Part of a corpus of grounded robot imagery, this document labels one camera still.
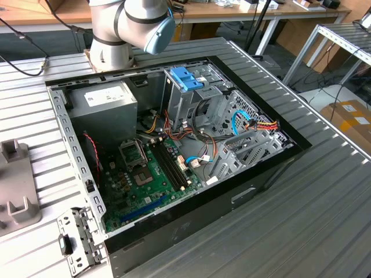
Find red yellow power wire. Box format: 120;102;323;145
245;117;281;133

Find metal disk bay cage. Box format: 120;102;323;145
207;89;293;186

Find black RAM slot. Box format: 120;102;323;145
153;142;183;191
150;143;180;192
157;141;187;188
161;140;191;186

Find metal optical bay cage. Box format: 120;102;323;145
161;63;232;137

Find thin metal locking lever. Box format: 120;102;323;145
137;138;148;166

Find CPU socket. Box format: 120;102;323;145
132;170;154;188

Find blue plastic bay latch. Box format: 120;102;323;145
170;67;201;91

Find green motherboard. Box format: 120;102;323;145
98;136;203;234

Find black open PC case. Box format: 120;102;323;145
45;54;313;277

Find blue expansion slot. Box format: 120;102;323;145
120;194;168;224

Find grey power supply box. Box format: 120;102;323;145
68;80;139;145

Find black case fan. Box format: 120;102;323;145
82;131;103;186

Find wooden desk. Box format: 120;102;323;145
0;0;352;56

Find black tripod pole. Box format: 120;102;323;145
245;0;273;56

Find brown cardboard sheet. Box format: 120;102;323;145
275;19;343;73

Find brown cardboard box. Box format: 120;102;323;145
320;100;371;151

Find grey parts rack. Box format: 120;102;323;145
0;138;42;232

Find wooden box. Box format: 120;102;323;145
20;0;63;14

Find orange black wire bundle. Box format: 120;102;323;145
162;109;219;163

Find black round cables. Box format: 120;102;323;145
191;98;217;142

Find blue wire with white plug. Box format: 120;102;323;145
185;155;214;169

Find yellow black wires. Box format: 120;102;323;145
144;111;159;134

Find blue data wire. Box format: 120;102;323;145
231;109;252;137

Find metal socket cover frame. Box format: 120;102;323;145
118;140;148;172

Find red black twisted wire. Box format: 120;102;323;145
82;132;102;174

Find metal hinged slot bracket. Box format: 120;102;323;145
56;206;107;277

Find cable with silver plug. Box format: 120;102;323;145
0;17;50;78

